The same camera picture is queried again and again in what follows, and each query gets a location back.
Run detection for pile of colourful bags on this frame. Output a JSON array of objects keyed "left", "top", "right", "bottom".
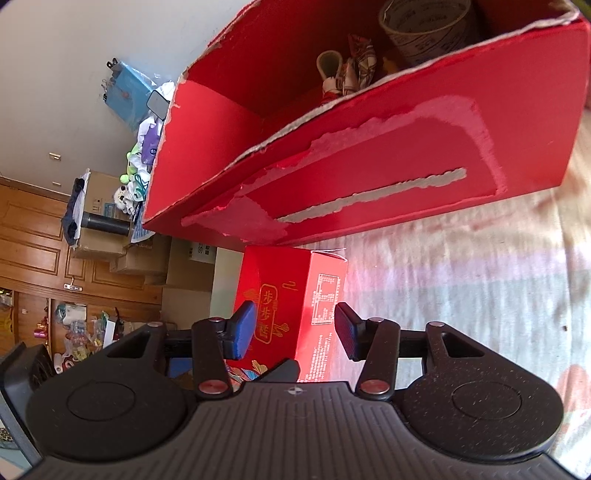
[{"left": 0, "top": 288, "right": 125, "bottom": 370}]

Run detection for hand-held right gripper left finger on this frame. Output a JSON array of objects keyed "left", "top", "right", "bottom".
[{"left": 106, "top": 300, "right": 257, "bottom": 401}]

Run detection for patterned fabric pouch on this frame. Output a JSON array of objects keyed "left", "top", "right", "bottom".
[{"left": 323, "top": 34, "right": 379, "bottom": 97}]

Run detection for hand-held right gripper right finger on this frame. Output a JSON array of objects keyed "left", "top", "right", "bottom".
[{"left": 333, "top": 302, "right": 485, "bottom": 401}]

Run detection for red cardboard box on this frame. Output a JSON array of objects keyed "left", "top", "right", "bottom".
[{"left": 141, "top": 0, "right": 591, "bottom": 247}]

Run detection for purple plush toy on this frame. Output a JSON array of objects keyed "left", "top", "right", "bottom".
[{"left": 141, "top": 129, "right": 160, "bottom": 164}]

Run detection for small white plush toy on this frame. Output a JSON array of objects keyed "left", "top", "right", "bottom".
[{"left": 113, "top": 185, "right": 144, "bottom": 213}]

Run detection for brown cardboard box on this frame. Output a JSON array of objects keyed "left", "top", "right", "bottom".
[
  {"left": 115, "top": 233, "right": 171, "bottom": 278},
  {"left": 159, "top": 237, "right": 218, "bottom": 289},
  {"left": 161, "top": 286, "right": 213, "bottom": 330},
  {"left": 69, "top": 171, "right": 134, "bottom": 259}
]

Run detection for green frog toy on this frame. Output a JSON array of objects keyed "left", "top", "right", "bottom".
[{"left": 120, "top": 143, "right": 145, "bottom": 183}]

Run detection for brown packing tape roll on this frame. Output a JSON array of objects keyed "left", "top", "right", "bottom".
[{"left": 379, "top": 0, "right": 481, "bottom": 68}]

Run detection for red box with gold print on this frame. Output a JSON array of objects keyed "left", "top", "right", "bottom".
[{"left": 224, "top": 244, "right": 349, "bottom": 384}]

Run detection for wooden cabinet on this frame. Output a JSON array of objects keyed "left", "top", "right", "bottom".
[{"left": 0, "top": 178, "right": 167, "bottom": 352}]

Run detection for blue paper bag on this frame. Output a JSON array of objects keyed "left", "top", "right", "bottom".
[{"left": 102, "top": 58, "right": 158, "bottom": 134}]

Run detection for white fabric roll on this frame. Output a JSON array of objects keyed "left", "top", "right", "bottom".
[{"left": 316, "top": 50, "right": 345, "bottom": 81}]

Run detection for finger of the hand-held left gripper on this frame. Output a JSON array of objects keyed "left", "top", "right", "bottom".
[{"left": 256, "top": 359, "right": 301, "bottom": 384}]

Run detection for dark blue cloth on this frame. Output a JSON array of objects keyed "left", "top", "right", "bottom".
[{"left": 62, "top": 168, "right": 90, "bottom": 247}]

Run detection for black bottle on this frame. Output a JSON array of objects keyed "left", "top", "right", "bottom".
[{"left": 82, "top": 211, "right": 132, "bottom": 236}]

